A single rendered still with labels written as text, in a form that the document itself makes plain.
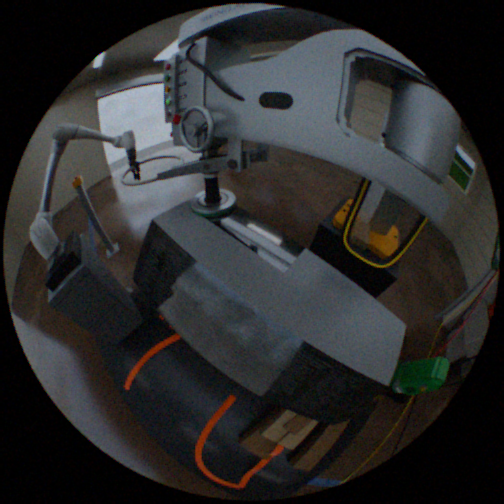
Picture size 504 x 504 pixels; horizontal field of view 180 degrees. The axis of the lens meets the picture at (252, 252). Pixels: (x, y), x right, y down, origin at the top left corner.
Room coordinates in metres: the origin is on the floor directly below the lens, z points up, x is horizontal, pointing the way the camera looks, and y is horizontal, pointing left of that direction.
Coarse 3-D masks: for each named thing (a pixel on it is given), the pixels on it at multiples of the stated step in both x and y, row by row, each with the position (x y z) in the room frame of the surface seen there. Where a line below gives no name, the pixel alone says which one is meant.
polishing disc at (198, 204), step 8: (200, 192) 0.72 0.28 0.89; (224, 192) 0.72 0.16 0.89; (192, 200) 0.64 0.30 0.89; (200, 200) 0.64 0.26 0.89; (224, 200) 0.65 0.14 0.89; (232, 200) 0.65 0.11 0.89; (192, 208) 0.59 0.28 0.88; (200, 208) 0.57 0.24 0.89; (208, 208) 0.57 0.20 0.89; (216, 208) 0.58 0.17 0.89; (224, 208) 0.58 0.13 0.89
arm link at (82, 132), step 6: (78, 126) 0.67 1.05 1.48; (78, 132) 0.66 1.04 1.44; (84, 132) 0.70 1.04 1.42; (90, 132) 0.75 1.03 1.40; (96, 132) 0.80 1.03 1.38; (78, 138) 0.67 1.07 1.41; (84, 138) 0.71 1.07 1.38; (90, 138) 0.76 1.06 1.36; (96, 138) 0.81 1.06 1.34; (102, 138) 0.88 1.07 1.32; (108, 138) 0.96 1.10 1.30; (114, 138) 1.02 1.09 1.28; (120, 138) 1.05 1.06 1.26; (114, 144) 1.01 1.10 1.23
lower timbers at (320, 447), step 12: (276, 408) -0.28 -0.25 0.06; (264, 420) -0.38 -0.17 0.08; (348, 420) -0.49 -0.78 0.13; (252, 432) -0.47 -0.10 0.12; (324, 432) -0.54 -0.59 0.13; (336, 432) -0.57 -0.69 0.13; (240, 444) -0.57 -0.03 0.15; (252, 444) -0.56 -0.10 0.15; (264, 444) -0.56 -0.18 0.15; (276, 444) -0.57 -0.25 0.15; (312, 444) -0.64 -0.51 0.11; (324, 444) -0.66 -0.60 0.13; (264, 456) -0.68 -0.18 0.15; (300, 456) -0.75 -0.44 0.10; (312, 456) -0.76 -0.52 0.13; (300, 468) -0.87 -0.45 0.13
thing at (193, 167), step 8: (248, 152) 0.62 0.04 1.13; (256, 152) 0.60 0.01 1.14; (264, 152) 0.58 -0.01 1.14; (208, 160) 0.57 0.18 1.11; (216, 160) 0.55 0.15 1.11; (224, 160) 0.53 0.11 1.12; (232, 160) 0.47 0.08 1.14; (248, 160) 0.49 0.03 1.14; (256, 160) 0.60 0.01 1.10; (264, 160) 0.58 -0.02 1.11; (176, 168) 0.70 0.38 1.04; (184, 168) 0.66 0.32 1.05; (192, 168) 0.63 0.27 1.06; (200, 168) 0.60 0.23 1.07; (208, 168) 0.56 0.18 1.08; (216, 168) 0.55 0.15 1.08; (224, 168) 0.53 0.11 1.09; (232, 168) 0.47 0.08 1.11; (248, 168) 0.48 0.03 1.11; (160, 176) 0.81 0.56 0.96; (168, 176) 0.75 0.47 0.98; (176, 176) 0.71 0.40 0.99
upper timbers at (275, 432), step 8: (280, 416) -0.30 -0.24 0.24; (288, 416) -0.30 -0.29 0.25; (272, 424) -0.36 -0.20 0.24; (280, 424) -0.36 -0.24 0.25; (312, 424) -0.39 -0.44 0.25; (264, 432) -0.42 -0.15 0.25; (272, 432) -0.42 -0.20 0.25; (280, 432) -0.42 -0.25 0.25; (288, 432) -0.43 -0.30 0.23; (304, 432) -0.45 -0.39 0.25; (272, 440) -0.48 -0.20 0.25; (280, 440) -0.49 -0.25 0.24; (288, 440) -0.49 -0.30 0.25; (296, 440) -0.50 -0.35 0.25; (288, 448) -0.57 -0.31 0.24
